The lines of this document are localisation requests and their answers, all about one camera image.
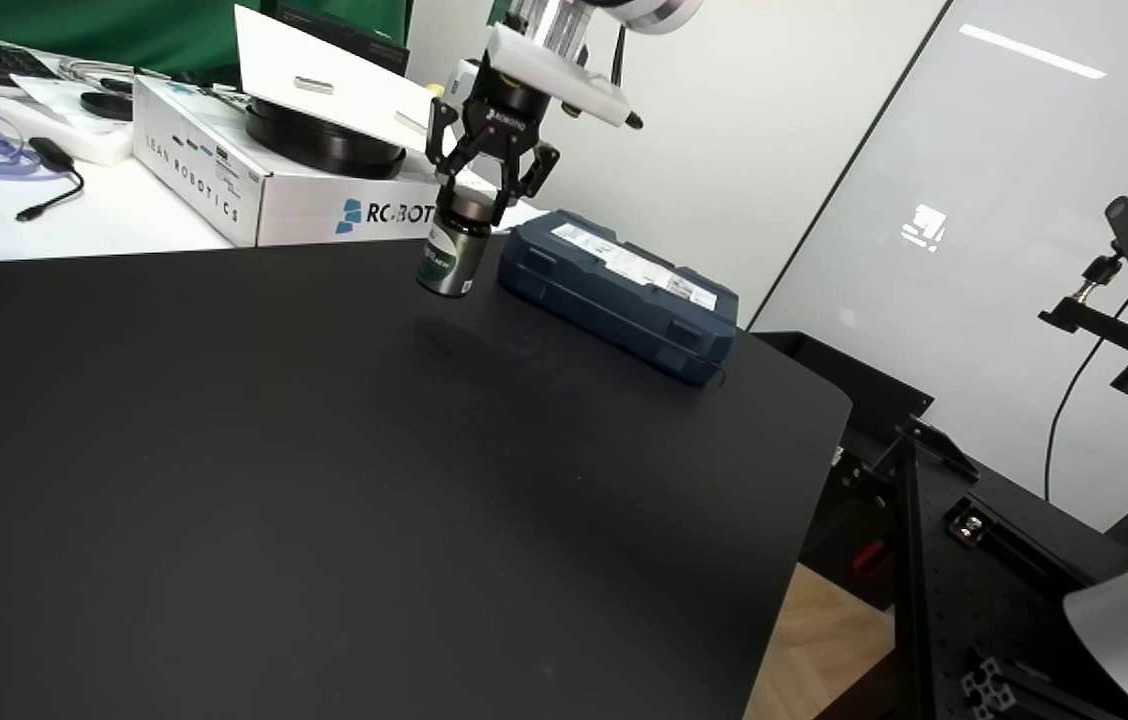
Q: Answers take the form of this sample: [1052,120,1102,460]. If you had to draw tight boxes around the green backdrop cloth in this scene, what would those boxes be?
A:
[0,0,415,89]

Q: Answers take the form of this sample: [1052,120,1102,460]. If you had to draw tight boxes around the black round spool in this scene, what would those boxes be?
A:
[243,98,413,185]

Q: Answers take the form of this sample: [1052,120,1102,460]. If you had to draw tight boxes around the black adapter cable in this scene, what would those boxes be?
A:
[13,134,93,228]

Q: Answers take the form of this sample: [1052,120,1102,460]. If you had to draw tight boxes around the white Robotiq cardboard box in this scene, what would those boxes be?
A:
[129,71,498,254]

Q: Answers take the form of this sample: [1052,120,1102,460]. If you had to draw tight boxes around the black metal table frame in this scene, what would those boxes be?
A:
[748,327,1128,720]

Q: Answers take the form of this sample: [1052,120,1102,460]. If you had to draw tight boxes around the black camera cable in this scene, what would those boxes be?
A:
[1041,254,1128,510]

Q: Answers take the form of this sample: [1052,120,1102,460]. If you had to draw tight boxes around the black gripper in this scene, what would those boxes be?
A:
[423,55,562,212]

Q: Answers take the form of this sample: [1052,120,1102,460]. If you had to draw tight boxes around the black computer mouse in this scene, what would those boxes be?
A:
[77,84,135,124]

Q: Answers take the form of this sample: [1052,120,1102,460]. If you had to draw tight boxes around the dark blue plastic case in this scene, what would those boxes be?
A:
[497,204,744,392]

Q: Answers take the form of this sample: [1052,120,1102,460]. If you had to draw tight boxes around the small dark labelled jar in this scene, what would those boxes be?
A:
[413,185,498,304]

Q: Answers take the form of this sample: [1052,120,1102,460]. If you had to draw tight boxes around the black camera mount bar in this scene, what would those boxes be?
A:
[1036,293,1128,433]

